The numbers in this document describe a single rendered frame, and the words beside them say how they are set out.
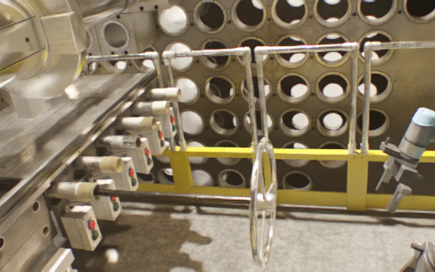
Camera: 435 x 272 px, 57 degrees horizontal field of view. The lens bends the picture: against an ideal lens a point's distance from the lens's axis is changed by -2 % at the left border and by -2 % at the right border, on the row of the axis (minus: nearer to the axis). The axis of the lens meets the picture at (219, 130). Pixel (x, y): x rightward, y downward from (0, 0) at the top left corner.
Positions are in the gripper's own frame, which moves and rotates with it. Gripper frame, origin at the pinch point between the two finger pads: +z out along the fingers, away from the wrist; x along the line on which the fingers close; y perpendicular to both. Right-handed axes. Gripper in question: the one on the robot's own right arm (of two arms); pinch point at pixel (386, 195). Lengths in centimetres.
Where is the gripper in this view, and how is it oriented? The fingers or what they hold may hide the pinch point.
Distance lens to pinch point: 149.2
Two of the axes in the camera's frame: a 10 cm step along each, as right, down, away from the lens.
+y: 9.5, 3.1, 0.1
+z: -2.9, 8.9, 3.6
